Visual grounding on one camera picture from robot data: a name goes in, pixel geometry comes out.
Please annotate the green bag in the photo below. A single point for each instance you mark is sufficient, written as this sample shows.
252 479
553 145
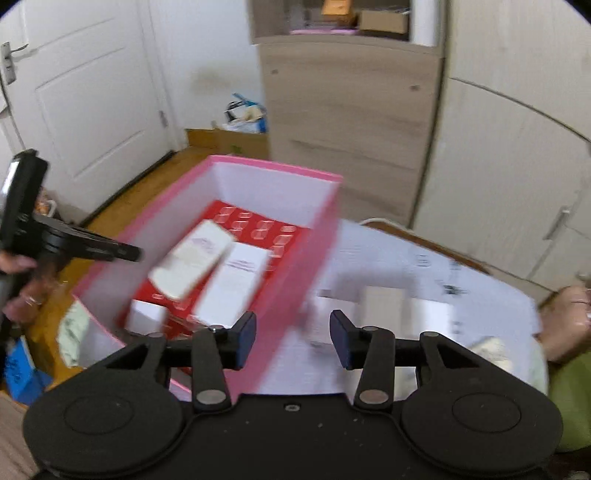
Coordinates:
572 401

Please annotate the brown cardboard box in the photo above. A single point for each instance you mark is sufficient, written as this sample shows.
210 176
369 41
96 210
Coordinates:
384 21

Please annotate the wooden shelf cabinet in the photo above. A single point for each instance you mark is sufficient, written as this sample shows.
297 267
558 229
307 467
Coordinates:
351 115

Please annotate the person's left hand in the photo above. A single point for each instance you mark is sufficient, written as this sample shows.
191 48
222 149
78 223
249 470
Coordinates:
27 290

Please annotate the blue plastic bag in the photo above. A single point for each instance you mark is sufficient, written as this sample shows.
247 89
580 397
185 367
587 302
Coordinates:
249 113

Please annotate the large floor cardboard box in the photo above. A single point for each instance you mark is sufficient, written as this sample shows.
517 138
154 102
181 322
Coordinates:
221 143

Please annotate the white paper roll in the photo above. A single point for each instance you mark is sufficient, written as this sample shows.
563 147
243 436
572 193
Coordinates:
425 21

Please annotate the red printed pouch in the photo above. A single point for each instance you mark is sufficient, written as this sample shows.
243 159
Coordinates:
272 235

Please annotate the small orange box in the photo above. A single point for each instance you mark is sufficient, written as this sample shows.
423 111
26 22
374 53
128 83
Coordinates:
338 10

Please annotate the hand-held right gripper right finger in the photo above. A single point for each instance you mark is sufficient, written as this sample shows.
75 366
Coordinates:
340 339

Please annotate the pink flat books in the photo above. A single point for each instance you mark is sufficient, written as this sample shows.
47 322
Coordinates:
323 32

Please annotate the blue packet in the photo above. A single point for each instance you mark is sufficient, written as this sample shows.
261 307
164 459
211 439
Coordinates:
25 374

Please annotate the large white charger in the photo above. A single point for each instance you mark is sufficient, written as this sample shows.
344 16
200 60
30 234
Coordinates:
337 318

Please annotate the white patterned sheet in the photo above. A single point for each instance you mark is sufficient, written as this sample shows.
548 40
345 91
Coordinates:
392 263

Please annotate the white rounded charger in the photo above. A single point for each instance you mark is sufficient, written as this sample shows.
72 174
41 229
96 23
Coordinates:
429 318

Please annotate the cream labelled remote control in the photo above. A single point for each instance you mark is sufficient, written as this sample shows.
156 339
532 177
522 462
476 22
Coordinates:
194 258

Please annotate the off-white remote control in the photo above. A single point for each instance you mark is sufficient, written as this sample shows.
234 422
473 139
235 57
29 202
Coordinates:
383 307

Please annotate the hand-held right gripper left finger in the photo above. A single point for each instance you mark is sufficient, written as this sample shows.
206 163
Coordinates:
245 339

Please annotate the white door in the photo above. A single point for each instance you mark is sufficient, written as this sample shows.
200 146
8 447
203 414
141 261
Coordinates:
87 92

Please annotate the pink cardboard box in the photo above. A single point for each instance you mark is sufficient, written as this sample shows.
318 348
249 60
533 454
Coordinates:
295 277

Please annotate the light wood wardrobe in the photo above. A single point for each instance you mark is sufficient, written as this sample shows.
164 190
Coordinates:
512 138

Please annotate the white labelled remote control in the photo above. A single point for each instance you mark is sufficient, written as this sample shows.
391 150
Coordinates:
233 281

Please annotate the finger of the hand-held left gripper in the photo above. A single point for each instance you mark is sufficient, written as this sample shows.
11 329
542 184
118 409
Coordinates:
111 249

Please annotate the small white pronged charger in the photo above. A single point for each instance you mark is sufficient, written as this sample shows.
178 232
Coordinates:
145 316

